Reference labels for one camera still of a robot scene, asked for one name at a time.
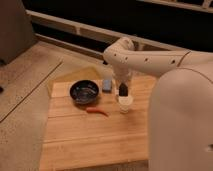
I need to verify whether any blue sponge block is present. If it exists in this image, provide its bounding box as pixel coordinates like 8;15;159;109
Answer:
102;79;112;93

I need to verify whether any black bowl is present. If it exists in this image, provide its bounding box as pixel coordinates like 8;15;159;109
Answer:
69;80;99;105

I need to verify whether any white metal rail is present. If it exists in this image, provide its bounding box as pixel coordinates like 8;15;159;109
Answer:
27;10;213;60

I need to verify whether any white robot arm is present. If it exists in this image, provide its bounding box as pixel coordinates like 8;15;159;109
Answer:
103;37;213;171

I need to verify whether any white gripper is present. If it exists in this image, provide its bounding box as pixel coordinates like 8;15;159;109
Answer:
113;69;132;96

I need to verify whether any red chili pepper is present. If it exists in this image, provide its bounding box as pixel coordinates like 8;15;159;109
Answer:
86;107;109;117

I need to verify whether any white ceramic cup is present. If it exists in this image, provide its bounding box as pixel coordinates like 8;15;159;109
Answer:
118;96;133;113

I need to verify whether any wooden cutting board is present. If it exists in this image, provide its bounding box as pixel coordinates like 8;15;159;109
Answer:
40;76;155;171

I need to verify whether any black eraser block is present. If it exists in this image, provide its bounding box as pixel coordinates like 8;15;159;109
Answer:
119;83;128;97

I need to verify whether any grey cabinet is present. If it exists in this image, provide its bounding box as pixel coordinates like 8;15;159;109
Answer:
0;0;37;64

